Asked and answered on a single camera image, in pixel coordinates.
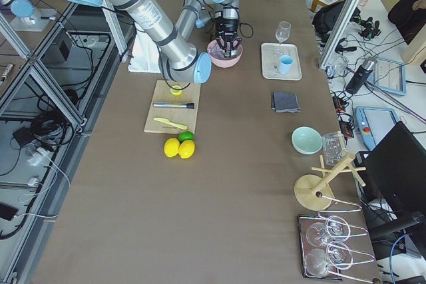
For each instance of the bamboo cutting board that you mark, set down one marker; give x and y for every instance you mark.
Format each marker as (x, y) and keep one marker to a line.
(183, 116)

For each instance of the blue teach pendant near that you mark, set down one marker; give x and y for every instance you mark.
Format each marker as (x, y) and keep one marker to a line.
(374, 123)

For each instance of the clear glass jar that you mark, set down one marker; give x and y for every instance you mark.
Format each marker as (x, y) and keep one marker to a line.
(333, 147)

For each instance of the black glass rack tray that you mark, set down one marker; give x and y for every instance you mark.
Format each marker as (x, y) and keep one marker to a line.
(303, 222)

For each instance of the yellow lemon left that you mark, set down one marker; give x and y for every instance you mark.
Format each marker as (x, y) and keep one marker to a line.
(171, 147)

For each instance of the blue teach pendant far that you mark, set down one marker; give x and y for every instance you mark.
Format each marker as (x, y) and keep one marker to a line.
(389, 76)

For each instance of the cream serving tray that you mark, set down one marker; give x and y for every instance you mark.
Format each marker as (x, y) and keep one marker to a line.
(271, 53)

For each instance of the blue teach pendant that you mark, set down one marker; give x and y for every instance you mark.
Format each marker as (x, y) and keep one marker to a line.
(389, 76)
(374, 123)

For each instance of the upturned wine glass lower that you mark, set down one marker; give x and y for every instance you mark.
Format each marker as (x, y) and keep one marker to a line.
(333, 260)

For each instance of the clear wine glass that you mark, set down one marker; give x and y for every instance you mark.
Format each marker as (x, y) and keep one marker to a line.
(283, 31)

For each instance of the yellow plastic knife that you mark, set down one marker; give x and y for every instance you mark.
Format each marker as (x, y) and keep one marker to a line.
(168, 122)

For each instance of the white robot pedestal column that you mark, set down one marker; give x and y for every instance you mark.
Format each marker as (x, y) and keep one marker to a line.
(144, 55)

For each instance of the yellow lemon right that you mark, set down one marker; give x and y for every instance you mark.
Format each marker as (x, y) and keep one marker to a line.
(186, 149)

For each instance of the black monitor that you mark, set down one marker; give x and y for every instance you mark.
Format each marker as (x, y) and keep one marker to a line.
(395, 175)

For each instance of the pink bowl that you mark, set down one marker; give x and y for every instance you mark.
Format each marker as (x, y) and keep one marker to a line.
(226, 63)

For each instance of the black backpack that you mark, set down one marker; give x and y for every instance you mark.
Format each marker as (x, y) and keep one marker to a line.
(325, 20)

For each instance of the green lime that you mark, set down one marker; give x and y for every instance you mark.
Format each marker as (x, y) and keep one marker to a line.
(186, 135)

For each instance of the wooden cup tree stand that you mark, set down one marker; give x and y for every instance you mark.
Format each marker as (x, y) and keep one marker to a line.
(314, 192)

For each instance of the clear ice cubes pile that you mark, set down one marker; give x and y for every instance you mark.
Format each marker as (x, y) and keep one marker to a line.
(217, 52)

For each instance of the yellow lemon half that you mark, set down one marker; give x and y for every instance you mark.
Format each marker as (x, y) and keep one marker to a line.
(176, 90)

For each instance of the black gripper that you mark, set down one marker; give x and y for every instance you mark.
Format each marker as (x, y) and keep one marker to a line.
(226, 28)

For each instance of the steel muddler black tip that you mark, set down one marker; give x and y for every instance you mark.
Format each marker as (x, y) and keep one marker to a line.
(189, 105)

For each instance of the mint green bowl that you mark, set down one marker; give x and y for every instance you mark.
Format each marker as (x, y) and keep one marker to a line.
(306, 140)

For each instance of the black thermos bottle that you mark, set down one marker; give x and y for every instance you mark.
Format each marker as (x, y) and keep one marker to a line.
(361, 75)

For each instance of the upturned wine glass upper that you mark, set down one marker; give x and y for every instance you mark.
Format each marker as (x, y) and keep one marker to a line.
(333, 228)

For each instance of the upturned wine glass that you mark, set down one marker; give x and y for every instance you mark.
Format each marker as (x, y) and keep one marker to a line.
(333, 260)
(333, 228)

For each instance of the aluminium frame post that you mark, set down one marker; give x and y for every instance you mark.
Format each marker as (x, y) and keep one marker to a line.
(337, 32)

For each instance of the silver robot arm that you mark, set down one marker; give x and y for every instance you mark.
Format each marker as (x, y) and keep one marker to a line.
(184, 63)
(197, 13)

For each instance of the grey folded cloth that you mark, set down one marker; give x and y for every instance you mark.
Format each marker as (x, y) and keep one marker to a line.
(284, 102)

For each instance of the light blue cup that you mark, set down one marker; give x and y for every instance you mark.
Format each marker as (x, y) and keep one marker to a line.
(284, 64)

